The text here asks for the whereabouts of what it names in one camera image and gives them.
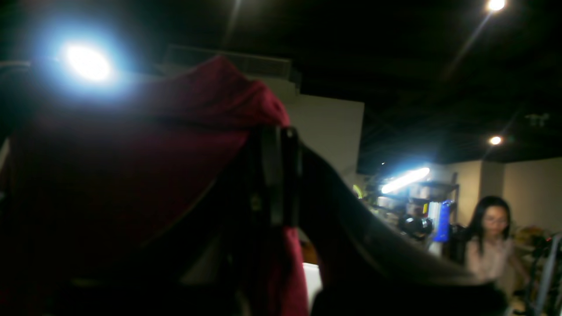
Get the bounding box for bright ceiling lamp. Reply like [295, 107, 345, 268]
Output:
[44, 32, 130, 92]

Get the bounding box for person in pink top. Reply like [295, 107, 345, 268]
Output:
[465, 196, 533, 285]

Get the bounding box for blue bottle on shelf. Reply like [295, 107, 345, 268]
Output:
[431, 200, 452, 243]

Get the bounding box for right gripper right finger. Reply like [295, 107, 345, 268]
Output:
[281, 128, 508, 316]

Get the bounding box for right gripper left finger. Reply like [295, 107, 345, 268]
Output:
[53, 127, 281, 316]

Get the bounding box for dark red t-shirt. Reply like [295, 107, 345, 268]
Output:
[1, 57, 309, 316]

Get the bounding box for fluorescent tube light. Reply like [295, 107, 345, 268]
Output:
[381, 167, 430, 194]

